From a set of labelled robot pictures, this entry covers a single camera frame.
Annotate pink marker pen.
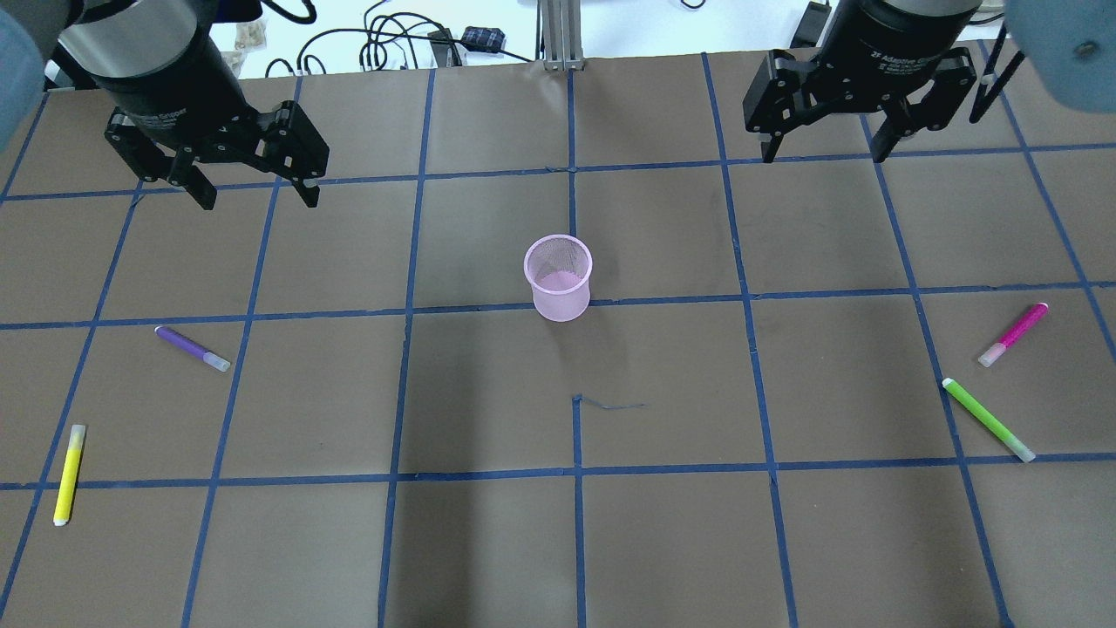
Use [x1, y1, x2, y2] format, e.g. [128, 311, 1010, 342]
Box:
[977, 302, 1049, 367]

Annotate aluminium frame post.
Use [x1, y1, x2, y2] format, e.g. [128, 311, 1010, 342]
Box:
[535, 0, 585, 73]

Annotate purple marker pen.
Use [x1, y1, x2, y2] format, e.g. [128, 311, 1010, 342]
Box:
[154, 325, 231, 371]

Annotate pink mesh cup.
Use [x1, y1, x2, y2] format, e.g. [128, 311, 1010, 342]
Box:
[522, 234, 594, 323]

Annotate black cables on desk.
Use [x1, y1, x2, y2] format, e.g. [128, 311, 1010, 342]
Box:
[264, 0, 533, 79]

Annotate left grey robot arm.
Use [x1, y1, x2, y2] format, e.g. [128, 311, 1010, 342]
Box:
[1, 1, 330, 210]

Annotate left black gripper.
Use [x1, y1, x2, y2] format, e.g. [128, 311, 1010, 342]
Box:
[87, 31, 330, 211]

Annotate green marker pen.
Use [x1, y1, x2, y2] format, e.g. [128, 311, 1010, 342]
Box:
[941, 378, 1037, 462]

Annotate yellow marker pen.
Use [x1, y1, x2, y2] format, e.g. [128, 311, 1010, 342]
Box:
[52, 424, 86, 526]

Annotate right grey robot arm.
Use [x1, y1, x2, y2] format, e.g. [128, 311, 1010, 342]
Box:
[742, 1, 1113, 163]

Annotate black power adapter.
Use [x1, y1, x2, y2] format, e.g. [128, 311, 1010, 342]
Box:
[459, 25, 507, 54]

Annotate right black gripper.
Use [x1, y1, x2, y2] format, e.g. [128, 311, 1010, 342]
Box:
[743, 17, 977, 164]

